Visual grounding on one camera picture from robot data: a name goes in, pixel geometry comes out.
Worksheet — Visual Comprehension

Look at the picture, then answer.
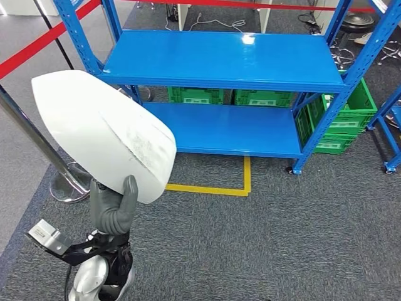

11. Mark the green plastic crate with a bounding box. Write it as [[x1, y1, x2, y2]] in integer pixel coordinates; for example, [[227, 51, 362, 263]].
[[313, 132, 357, 156], [295, 78, 378, 149], [233, 89, 294, 108], [167, 86, 225, 105]]

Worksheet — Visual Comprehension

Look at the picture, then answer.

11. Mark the black cable bundle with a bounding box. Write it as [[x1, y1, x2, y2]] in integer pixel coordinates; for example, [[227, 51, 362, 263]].
[[298, 11, 323, 34]]

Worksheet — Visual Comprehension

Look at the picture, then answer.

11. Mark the white plastic car part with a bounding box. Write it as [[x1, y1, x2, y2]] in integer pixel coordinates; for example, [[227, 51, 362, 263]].
[[31, 70, 177, 205]]

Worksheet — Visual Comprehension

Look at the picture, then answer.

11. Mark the white desk leg panel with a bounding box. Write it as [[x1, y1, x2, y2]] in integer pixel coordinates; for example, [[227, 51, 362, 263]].
[[259, 0, 272, 34], [177, 0, 192, 32]]

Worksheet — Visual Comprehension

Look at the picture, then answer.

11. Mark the black round stool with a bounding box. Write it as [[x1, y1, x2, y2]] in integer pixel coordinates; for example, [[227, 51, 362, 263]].
[[329, 11, 375, 71]]

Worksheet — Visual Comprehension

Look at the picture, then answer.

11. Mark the white floor cable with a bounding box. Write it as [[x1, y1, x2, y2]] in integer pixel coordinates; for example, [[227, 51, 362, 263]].
[[164, 12, 246, 33]]

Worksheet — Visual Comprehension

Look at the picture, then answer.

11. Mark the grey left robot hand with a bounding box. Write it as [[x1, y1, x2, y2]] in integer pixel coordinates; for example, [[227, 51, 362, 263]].
[[89, 174, 139, 236]]

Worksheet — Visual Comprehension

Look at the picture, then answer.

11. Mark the chrome stool base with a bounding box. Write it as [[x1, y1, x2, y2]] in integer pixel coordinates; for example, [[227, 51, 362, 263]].
[[378, 39, 401, 65]]

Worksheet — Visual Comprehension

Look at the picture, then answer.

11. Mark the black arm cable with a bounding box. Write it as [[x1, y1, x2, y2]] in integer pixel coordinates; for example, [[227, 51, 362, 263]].
[[64, 265, 71, 301]]

